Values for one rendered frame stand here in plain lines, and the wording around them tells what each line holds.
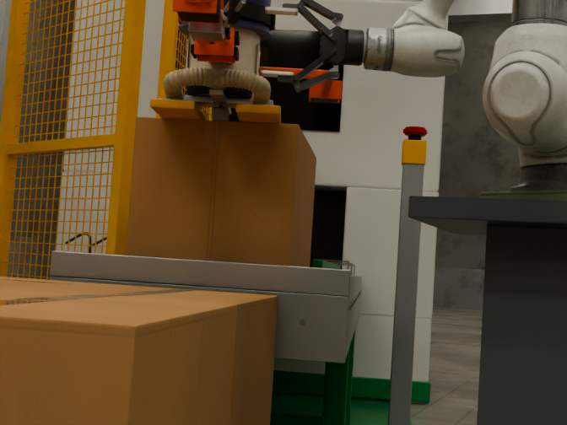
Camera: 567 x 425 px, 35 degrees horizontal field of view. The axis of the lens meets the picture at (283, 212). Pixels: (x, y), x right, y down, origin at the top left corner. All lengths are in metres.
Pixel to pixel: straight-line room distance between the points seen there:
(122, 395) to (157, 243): 1.38
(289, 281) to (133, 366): 1.26
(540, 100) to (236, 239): 0.87
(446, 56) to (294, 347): 0.72
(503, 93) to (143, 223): 0.98
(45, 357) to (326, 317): 1.28
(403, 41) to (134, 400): 1.25
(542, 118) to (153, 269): 0.97
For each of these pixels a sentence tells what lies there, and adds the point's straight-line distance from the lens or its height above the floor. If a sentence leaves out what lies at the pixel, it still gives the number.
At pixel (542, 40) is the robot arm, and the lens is 1.63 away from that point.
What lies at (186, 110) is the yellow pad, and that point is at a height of 0.94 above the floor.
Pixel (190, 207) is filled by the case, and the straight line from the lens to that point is 2.16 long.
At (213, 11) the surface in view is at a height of 1.03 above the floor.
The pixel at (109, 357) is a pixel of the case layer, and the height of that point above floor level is 0.51.
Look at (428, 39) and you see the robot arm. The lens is 1.91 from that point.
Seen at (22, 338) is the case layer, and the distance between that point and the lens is 0.83.
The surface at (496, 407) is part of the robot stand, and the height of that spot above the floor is 0.37.
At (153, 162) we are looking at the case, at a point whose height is 0.84.
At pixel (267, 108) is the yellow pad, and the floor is 0.95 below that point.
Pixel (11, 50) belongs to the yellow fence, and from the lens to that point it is 3.64.
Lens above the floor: 0.60
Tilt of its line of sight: 4 degrees up
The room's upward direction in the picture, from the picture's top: 4 degrees clockwise
